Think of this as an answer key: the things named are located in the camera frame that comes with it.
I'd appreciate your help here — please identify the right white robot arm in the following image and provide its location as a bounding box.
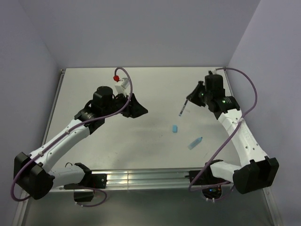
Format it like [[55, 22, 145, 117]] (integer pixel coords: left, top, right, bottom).
[[187, 72, 279, 194]]

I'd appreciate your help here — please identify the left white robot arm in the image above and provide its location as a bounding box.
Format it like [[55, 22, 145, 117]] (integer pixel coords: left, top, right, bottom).
[[11, 86, 148, 201]]

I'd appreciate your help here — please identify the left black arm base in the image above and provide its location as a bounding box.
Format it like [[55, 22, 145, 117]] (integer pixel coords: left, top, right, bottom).
[[63, 173, 108, 207]]

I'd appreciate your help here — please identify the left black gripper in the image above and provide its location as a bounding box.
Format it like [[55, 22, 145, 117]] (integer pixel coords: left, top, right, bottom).
[[103, 91, 148, 118]]

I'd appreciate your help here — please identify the aluminium rail frame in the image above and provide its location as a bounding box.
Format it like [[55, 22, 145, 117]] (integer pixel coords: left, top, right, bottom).
[[50, 165, 208, 191]]

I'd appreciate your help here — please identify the blue highlighter pen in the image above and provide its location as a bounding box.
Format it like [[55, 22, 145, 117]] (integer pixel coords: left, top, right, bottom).
[[187, 137, 203, 150]]

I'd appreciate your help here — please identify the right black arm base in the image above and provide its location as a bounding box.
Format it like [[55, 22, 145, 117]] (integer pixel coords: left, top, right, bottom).
[[185, 168, 226, 186]]

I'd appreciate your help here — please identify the blue thin pen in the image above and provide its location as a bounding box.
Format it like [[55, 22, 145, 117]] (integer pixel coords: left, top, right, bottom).
[[179, 99, 188, 117]]

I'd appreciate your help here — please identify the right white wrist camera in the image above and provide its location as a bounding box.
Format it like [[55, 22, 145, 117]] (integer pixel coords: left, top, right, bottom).
[[208, 69, 217, 75]]

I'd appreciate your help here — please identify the blue pen cap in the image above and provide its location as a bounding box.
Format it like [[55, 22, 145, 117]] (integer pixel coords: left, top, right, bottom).
[[172, 125, 178, 133]]

